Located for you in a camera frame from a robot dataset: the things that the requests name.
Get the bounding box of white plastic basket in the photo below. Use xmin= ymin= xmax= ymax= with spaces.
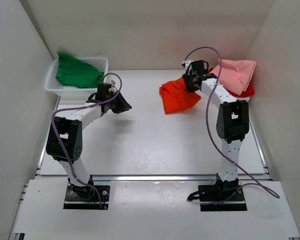
xmin=44 ymin=52 xmax=109 ymax=97

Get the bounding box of green t shirt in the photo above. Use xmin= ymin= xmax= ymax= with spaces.
xmin=55 ymin=52 xmax=105 ymax=89

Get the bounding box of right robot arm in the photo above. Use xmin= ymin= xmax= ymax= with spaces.
xmin=181 ymin=60 xmax=249 ymax=201

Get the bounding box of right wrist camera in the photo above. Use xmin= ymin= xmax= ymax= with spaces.
xmin=181 ymin=59 xmax=193 ymax=69

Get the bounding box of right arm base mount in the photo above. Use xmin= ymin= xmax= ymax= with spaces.
xmin=187 ymin=179 xmax=248 ymax=212

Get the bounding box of red folded t shirt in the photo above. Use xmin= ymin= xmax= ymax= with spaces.
xmin=225 ymin=68 xmax=255 ymax=98

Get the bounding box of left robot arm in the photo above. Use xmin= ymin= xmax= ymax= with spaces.
xmin=46 ymin=83 xmax=132 ymax=201

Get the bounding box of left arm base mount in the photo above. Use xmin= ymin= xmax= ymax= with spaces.
xmin=63 ymin=183 xmax=111 ymax=210

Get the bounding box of orange t shirt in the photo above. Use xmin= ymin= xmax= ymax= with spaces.
xmin=159 ymin=77 xmax=201 ymax=114

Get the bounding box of pink folded t shirt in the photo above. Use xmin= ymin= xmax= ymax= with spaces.
xmin=210 ymin=59 xmax=257 ymax=97

